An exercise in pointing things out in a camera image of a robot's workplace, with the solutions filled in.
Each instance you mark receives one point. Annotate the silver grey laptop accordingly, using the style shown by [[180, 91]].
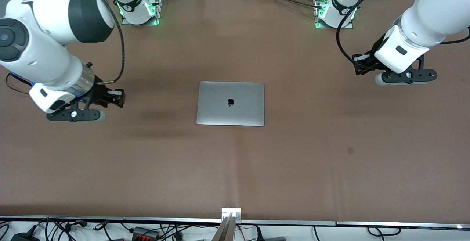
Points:
[[220, 105]]

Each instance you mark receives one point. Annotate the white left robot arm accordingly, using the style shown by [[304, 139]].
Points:
[[433, 13]]

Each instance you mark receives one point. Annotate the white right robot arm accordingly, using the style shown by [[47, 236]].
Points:
[[44, 13]]

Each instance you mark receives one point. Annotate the red black connector block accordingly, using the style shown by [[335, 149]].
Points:
[[145, 233]]

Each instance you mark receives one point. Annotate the black power adapter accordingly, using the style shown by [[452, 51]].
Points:
[[24, 236]]

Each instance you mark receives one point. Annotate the aluminium profile beam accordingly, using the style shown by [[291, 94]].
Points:
[[227, 226]]

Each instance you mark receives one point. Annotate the black power plug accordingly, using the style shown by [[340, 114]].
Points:
[[270, 238]]

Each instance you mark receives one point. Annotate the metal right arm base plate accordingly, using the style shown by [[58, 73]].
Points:
[[158, 9]]

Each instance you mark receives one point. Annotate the metal table edge rail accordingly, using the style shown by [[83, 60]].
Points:
[[91, 219]]

